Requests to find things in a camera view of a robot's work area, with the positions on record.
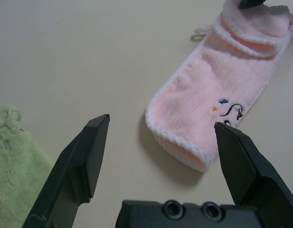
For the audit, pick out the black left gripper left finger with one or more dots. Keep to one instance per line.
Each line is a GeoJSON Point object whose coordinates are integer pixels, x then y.
{"type": "Point", "coordinates": [72, 171]}

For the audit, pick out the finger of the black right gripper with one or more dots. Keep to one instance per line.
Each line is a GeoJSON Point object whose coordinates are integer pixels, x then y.
{"type": "Point", "coordinates": [251, 2]}

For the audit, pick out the green towel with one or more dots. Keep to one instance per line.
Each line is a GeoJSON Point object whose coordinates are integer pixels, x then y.
{"type": "Point", "coordinates": [15, 161]}

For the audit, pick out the pink towel with white trim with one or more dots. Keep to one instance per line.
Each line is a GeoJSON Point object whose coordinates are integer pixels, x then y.
{"type": "Point", "coordinates": [208, 83]}

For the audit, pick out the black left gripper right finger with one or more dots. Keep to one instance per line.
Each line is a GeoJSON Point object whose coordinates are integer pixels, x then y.
{"type": "Point", "coordinates": [253, 173]}

